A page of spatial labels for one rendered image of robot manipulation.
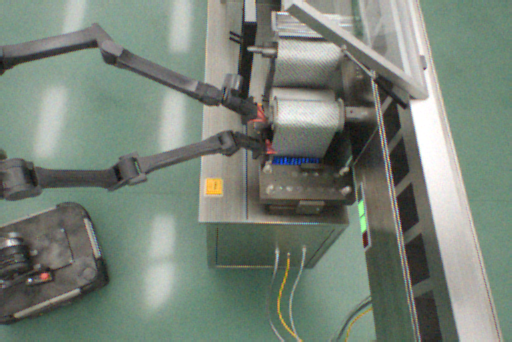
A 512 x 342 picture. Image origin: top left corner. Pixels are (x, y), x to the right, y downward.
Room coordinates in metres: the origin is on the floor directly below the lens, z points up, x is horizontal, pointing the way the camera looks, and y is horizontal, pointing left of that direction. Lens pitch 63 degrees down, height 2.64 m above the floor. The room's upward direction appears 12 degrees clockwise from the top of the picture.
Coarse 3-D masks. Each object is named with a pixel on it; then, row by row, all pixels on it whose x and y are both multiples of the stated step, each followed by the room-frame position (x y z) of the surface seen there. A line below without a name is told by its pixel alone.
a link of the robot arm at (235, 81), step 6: (228, 78) 1.01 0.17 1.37; (234, 78) 1.01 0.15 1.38; (240, 78) 1.02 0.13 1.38; (222, 84) 0.98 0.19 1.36; (228, 84) 0.98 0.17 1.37; (234, 84) 0.98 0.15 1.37; (240, 84) 1.00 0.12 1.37; (210, 90) 0.93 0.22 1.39; (216, 90) 0.93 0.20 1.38; (222, 90) 0.94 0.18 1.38; (240, 90) 0.98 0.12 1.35; (210, 96) 0.91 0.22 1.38; (216, 96) 0.91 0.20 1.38
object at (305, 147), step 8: (280, 136) 0.92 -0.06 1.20; (288, 136) 0.92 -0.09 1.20; (296, 136) 0.93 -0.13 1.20; (304, 136) 0.94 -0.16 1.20; (272, 144) 0.91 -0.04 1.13; (280, 144) 0.92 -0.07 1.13; (288, 144) 0.93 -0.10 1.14; (296, 144) 0.93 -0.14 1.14; (304, 144) 0.94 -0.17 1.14; (312, 144) 0.95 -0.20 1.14; (320, 144) 0.95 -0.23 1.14; (328, 144) 0.96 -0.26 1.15; (280, 152) 0.92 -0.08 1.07; (288, 152) 0.93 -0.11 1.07; (296, 152) 0.94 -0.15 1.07; (304, 152) 0.94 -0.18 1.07; (312, 152) 0.95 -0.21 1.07; (320, 152) 0.96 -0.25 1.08
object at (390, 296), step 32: (416, 0) 1.53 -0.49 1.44; (352, 64) 1.28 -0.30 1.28; (352, 96) 1.16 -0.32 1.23; (352, 128) 1.03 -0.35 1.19; (448, 128) 0.93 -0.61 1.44; (384, 160) 0.76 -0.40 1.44; (384, 192) 0.66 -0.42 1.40; (384, 224) 0.57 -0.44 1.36; (384, 256) 0.47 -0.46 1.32; (480, 256) 0.49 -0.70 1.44; (384, 288) 0.38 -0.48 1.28; (384, 320) 0.29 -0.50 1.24
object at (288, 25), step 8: (272, 16) 1.26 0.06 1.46; (280, 16) 1.28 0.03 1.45; (288, 16) 1.29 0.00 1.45; (272, 24) 1.23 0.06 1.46; (280, 24) 1.24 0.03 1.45; (288, 24) 1.25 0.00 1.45; (296, 24) 1.26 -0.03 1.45; (272, 32) 1.20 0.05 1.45; (280, 32) 1.21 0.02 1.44; (288, 32) 1.22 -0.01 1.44; (296, 32) 1.22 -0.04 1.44; (304, 32) 1.23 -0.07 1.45; (312, 32) 1.23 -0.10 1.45
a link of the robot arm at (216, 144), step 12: (228, 132) 0.87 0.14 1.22; (192, 144) 0.78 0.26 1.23; (204, 144) 0.79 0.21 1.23; (216, 144) 0.81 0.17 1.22; (228, 144) 0.82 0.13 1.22; (120, 156) 0.66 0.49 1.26; (132, 156) 0.67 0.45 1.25; (156, 156) 0.69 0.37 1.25; (168, 156) 0.71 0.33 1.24; (180, 156) 0.72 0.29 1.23; (192, 156) 0.74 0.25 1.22; (144, 168) 0.64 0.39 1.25; (156, 168) 0.66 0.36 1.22; (132, 180) 0.58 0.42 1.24; (144, 180) 0.60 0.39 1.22
